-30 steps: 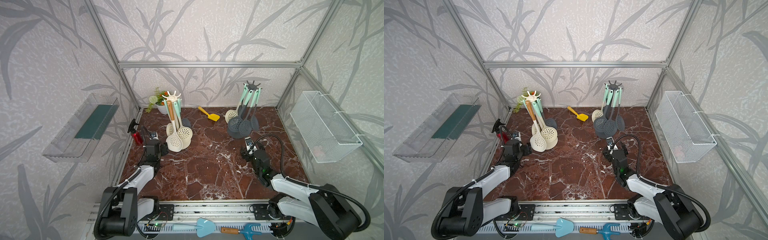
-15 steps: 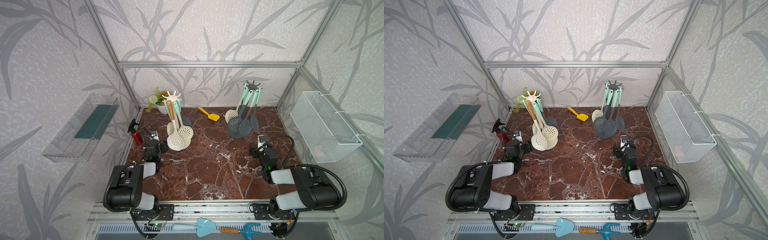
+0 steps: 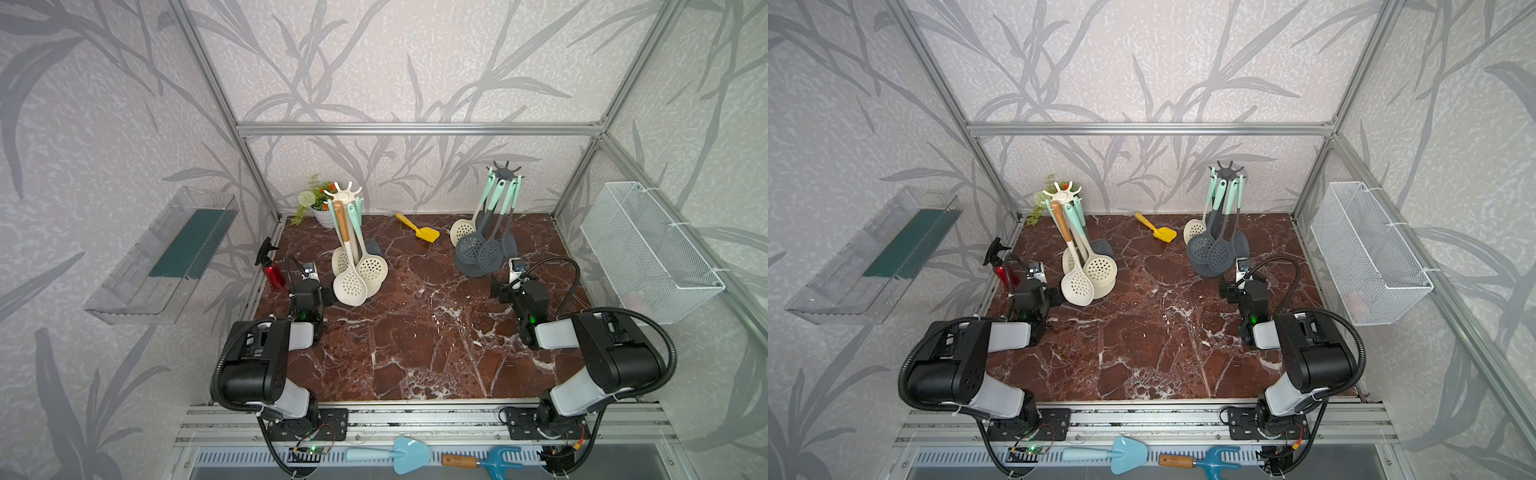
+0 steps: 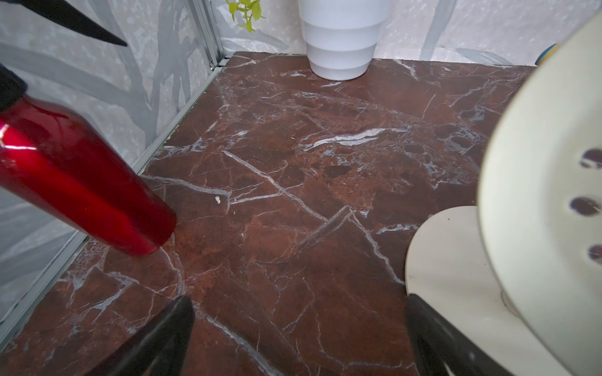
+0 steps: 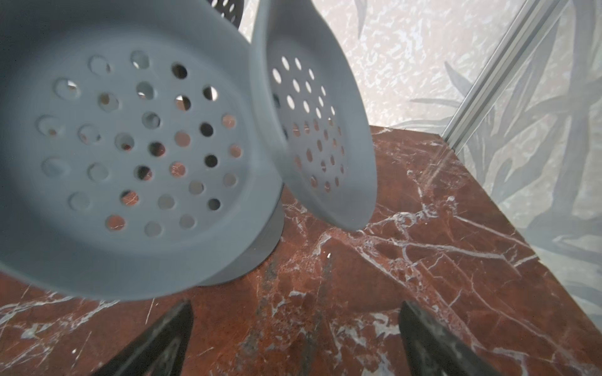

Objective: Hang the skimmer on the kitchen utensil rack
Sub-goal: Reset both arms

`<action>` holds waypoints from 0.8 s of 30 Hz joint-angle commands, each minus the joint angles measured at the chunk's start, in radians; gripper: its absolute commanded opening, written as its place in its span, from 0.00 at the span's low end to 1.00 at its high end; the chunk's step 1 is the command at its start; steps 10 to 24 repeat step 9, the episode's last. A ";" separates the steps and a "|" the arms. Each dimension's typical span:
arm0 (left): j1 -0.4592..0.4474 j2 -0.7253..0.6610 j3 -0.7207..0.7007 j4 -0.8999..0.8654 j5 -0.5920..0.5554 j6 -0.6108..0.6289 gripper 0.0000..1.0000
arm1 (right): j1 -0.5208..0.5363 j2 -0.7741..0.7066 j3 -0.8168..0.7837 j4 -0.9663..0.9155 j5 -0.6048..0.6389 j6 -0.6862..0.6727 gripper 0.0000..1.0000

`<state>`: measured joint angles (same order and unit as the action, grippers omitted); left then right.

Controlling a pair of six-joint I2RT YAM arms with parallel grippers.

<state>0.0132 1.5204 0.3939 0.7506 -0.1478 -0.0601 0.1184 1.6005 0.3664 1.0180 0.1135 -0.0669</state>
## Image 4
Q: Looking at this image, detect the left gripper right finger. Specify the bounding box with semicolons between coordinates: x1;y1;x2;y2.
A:
405;294;510;375

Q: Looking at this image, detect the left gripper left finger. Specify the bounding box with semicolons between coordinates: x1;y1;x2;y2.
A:
87;295;195;375

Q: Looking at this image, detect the cream slotted spatula wooden handle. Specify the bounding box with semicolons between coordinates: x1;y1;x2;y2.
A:
478;14;601;375

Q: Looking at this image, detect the cream utensil rack stand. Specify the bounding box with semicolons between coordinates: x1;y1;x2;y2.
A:
405;206;567;375

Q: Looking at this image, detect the red spray bottle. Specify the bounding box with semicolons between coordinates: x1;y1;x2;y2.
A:
1;45;177;256

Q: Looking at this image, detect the yellow toy shovel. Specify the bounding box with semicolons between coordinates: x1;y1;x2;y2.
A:
535;44;559;67

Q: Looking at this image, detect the potted artificial plant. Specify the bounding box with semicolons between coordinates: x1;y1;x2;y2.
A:
213;1;393;81

